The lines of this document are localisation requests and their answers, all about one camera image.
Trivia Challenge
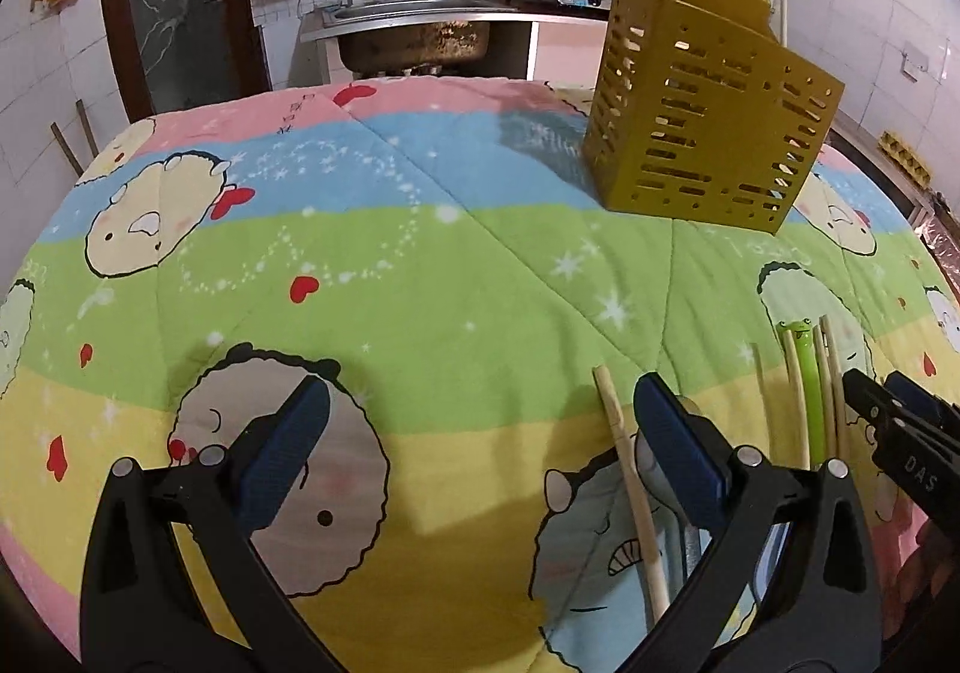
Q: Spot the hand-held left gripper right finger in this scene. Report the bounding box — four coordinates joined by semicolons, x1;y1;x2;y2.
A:
600;373;890;673

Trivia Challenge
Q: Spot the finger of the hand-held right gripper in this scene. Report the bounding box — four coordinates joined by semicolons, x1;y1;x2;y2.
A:
883;370;960;424
842;367;902;432

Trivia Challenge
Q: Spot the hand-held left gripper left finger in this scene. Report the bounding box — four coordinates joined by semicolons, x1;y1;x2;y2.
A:
79;375;350;673

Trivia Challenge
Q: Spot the blue spoon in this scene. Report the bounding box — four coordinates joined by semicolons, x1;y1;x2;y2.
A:
636;403;706;588

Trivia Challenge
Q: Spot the green frog handle fork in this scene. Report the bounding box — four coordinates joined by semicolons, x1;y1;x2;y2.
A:
778;316;835;468

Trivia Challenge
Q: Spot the yellow slotted utensil holder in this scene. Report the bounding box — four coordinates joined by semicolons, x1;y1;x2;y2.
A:
581;0;845;237

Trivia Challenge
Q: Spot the person's right hand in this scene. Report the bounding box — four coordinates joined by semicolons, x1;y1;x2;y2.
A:
898;518;955;619

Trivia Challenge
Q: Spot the red table with lace cover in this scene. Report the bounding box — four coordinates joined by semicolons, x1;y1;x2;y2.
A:
911;189;960;284

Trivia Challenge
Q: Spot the yellow egg carton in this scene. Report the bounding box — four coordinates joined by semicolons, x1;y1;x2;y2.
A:
877;131;935;186

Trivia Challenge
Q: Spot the cartoon printed blanket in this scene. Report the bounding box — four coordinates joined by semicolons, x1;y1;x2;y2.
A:
0;76;960;673

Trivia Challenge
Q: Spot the wooden stick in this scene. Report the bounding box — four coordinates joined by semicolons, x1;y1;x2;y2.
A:
49;121;85;179
75;98;100;158

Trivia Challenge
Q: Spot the stainless steel sink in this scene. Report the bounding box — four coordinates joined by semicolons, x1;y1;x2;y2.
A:
322;0;537;81

